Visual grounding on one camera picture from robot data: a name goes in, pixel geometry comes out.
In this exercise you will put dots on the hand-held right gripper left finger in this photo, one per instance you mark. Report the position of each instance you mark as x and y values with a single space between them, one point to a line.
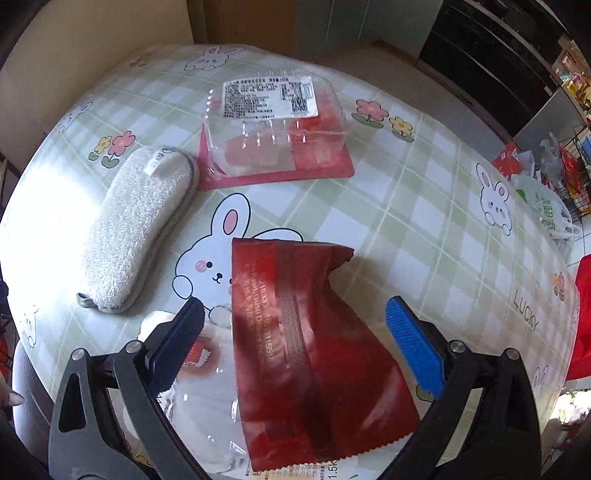
178 346

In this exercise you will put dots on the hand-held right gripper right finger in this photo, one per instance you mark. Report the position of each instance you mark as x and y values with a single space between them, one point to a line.
415 346

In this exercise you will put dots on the clear plastic packaging bag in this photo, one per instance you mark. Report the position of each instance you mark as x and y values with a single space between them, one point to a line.
203 415

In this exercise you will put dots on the dark red snack bag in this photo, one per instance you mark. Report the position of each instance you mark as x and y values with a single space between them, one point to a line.
314 369

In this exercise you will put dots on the white fuzzy pad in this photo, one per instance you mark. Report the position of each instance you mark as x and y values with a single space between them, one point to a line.
134 221

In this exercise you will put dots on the clear plastic clamshell box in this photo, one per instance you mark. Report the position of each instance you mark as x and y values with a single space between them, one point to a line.
258 134

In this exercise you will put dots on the person's left hand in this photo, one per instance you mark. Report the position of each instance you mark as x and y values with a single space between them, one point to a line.
11 398

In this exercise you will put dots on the checkered bunny tablecloth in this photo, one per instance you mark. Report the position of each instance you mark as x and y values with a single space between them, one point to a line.
415 207

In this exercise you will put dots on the white green shopping bag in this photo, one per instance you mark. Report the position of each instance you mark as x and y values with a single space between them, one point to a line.
545 207

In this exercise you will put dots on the red cardboard box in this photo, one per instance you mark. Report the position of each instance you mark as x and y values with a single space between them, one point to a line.
507 161

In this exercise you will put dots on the small white plastic bag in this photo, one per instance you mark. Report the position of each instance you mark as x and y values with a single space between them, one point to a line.
549 157

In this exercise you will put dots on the black oven stove unit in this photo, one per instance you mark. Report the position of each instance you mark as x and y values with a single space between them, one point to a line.
485 60

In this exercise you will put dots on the grey lower cabinets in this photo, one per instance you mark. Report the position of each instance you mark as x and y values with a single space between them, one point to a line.
360 23

